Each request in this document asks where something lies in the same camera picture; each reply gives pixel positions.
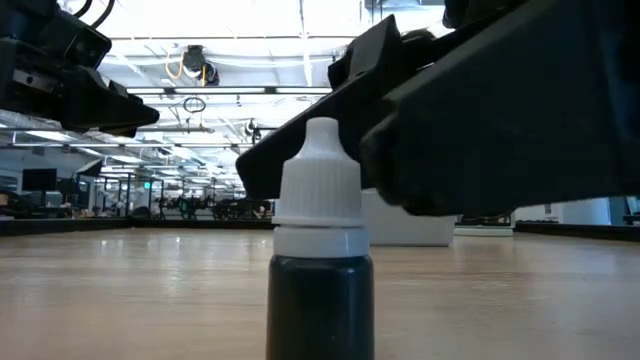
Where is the small dark food coloring bottle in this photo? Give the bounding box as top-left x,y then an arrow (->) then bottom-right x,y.
265,116 -> 376,360

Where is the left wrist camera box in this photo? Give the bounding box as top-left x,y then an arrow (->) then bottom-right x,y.
49,12 -> 114,71

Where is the grey plastic bin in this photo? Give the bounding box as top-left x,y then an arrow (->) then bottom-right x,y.
360,188 -> 457,248

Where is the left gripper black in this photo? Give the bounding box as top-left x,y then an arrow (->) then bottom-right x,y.
0,29 -> 162,140

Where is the aluminium overhead beam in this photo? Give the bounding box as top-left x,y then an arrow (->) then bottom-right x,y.
124,85 -> 335,97

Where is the silver ventilation duct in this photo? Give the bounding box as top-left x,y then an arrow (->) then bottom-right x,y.
0,108 -> 61,132

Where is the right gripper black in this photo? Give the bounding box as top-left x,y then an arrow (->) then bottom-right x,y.
326,13 -> 451,96

